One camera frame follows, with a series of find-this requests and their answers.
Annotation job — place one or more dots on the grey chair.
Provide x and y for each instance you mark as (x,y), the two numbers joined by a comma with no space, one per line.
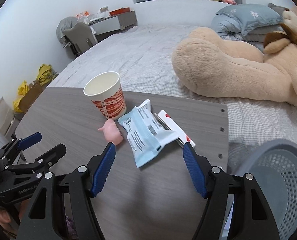
(75,35)

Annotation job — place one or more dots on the grey flowered pillow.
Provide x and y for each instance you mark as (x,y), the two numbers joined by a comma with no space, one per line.
(251,16)

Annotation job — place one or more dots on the large beige teddy bear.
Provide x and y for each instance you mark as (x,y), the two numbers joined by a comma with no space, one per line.
(216,68)

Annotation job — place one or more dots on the red white paper cup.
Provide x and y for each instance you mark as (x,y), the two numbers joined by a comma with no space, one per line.
(105,92)

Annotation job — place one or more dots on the yellow bag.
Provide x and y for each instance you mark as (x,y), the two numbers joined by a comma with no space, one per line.
(28,93)

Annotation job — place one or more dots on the white red box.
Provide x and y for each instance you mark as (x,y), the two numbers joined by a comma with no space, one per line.
(168,123)

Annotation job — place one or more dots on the person left hand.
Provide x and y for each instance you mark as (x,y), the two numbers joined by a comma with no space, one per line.
(6,220)

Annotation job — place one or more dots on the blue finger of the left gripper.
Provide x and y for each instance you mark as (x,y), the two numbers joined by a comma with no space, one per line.
(27,142)
(43,162)

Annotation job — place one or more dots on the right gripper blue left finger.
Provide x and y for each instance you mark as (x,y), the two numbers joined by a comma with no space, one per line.
(103,165)

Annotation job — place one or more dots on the light blue mask packet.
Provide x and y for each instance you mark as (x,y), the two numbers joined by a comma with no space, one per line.
(146,136)

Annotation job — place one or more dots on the pink pig toy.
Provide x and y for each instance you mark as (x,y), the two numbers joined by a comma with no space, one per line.
(111,132)

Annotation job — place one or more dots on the rolled grey blue duvet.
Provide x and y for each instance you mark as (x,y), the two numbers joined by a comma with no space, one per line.
(229,29)

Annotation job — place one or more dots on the red box on desk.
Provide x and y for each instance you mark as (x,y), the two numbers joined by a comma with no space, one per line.
(119,11)

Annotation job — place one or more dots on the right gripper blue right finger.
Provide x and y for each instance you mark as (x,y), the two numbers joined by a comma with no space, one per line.
(198,168)

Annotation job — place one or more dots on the grey perforated trash basket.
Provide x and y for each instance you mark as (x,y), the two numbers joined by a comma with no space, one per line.
(274,166)

